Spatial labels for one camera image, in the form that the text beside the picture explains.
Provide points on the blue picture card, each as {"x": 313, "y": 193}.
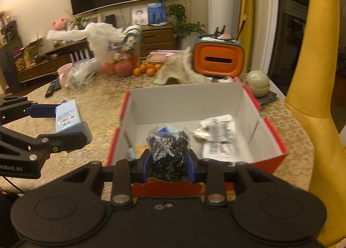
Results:
{"x": 156, "y": 13}

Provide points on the white plastic bag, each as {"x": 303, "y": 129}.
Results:
{"x": 100, "y": 37}

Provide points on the orange and green tissue box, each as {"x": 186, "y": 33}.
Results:
{"x": 216, "y": 68}

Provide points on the desktop with yellow lace cloth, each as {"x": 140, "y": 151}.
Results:
{"x": 100, "y": 102}

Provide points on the dark grey mat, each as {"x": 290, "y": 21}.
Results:
{"x": 271, "y": 98}

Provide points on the pile of small oranges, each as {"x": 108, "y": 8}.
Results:
{"x": 140, "y": 71}

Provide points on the dark shelf unit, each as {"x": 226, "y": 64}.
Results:
{"x": 10, "y": 56}

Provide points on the white photo frame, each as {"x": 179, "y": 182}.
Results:
{"x": 93, "y": 18}

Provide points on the round beige jar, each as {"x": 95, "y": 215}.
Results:
{"x": 256, "y": 82}

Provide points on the black snack packet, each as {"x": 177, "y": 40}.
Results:
{"x": 169, "y": 153}

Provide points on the clear plastic bag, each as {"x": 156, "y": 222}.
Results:
{"x": 81, "y": 75}

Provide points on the portrait photo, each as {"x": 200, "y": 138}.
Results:
{"x": 140, "y": 16}

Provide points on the white router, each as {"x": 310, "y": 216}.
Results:
{"x": 81, "y": 55}

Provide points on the pink pig plush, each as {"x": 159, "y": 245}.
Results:
{"x": 59, "y": 24}

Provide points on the black remote control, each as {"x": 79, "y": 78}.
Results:
{"x": 58, "y": 86}
{"x": 50, "y": 91}

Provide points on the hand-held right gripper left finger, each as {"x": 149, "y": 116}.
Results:
{"x": 146, "y": 167}

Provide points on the yellow curtain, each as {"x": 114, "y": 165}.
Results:
{"x": 247, "y": 7}

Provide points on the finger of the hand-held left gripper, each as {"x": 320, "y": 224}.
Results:
{"x": 43, "y": 110}
{"x": 54, "y": 144}

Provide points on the twig plant in pot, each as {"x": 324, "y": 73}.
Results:
{"x": 37, "y": 53}

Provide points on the black speaker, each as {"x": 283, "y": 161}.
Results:
{"x": 110, "y": 21}

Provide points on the yellow chair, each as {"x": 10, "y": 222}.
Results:
{"x": 319, "y": 48}

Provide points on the small potted plant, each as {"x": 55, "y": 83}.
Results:
{"x": 77, "y": 22}

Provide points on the pink flat case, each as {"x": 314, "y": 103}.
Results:
{"x": 162, "y": 55}

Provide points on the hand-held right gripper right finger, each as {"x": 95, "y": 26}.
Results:
{"x": 190, "y": 167}

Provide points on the wooden TV cabinet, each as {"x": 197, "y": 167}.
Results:
{"x": 156, "y": 37}

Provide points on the pink mug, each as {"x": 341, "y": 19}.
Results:
{"x": 65, "y": 75}

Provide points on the red apple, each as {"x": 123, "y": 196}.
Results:
{"x": 123, "y": 68}
{"x": 108, "y": 68}

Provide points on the beige cloth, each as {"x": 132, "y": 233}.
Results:
{"x": 181, "y": 69}

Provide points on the white printed wrapper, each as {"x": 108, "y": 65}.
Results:
{"x": 219, "y": 140}

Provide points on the small light-blue carton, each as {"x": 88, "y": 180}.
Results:
{"x": 67, "y": 115}

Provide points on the red cardboard box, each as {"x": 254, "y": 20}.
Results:
{"x": 175, "y": 102}

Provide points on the tall green houseplant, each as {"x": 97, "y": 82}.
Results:
{"x": 183, "y": 26}

